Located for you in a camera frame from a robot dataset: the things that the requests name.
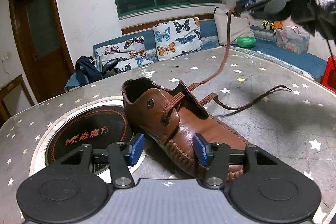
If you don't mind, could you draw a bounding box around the plastic toy bag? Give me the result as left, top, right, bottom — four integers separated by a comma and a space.
274, 27, 310, 54

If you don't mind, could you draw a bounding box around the brown leather shoe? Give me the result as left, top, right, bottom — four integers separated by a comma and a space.
121, 77, 248, 178

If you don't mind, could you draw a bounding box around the brown wooden door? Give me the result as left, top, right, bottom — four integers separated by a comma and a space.
9, 0, 75, 102

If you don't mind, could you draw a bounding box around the butterfly pillow left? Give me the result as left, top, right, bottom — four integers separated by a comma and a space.
94, 36, 153, 74

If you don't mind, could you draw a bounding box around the butterfly pillow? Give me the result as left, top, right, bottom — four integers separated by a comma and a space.
94, 36, 153, 74
153, 17, 203, 61

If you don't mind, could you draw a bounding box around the beige cushion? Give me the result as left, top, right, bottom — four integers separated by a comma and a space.
214, 7, 255, 46

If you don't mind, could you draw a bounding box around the dark blue bag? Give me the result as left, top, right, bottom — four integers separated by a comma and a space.
75, 56, 102, 86

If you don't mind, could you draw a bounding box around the blue sofa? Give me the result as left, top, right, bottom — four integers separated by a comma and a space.
64, 17, 328, 92

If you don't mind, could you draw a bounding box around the brown shoelace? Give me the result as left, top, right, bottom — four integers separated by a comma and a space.
160, 4, 293, 125

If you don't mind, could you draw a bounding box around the red plastic stool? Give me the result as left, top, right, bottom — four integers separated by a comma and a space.
321, 55, 336, 92

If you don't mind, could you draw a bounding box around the butterfly pillow right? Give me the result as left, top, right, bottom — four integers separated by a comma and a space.
153, 17, 203, 61

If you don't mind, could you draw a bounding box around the green ball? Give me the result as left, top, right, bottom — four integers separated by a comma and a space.
236, 36, 256, 48

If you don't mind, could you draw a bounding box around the plush toy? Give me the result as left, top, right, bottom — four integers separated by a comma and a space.
259, 20, 283, 31

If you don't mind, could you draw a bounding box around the round induction cooktop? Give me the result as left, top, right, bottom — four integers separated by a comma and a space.
30, 96, 133, 176

